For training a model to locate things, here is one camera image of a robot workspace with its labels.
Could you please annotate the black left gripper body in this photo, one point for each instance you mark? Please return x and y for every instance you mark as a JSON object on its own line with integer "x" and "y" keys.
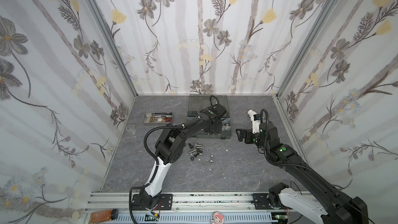
{"x": 217, "y": 129}

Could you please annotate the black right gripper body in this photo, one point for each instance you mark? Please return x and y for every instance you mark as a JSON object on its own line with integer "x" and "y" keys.
{"x": 245, "y": 135}

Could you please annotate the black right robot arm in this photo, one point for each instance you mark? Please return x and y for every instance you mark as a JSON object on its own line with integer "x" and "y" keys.
{"x": 331, "y": 205}

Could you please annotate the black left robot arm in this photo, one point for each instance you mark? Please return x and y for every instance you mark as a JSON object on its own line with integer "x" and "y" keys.
{"x": 169, "y": 148}

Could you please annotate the green compartment organizer box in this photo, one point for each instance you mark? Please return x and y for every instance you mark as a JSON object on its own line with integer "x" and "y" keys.
{"x": 199, "y": 120}

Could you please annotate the white plastic bottle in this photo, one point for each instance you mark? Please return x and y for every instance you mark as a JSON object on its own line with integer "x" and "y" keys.
{"x": 252, "y": 114}

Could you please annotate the clear plastic cup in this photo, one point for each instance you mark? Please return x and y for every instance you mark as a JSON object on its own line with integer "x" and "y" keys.
{"x": 131, "y": 129}

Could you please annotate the pink cartoon figure sticker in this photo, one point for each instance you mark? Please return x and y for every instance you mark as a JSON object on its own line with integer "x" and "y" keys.
{"x": 217, "y": 218}

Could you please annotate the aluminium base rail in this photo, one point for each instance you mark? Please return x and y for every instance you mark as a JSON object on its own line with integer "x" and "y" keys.
{"x": 193, "y": 208}

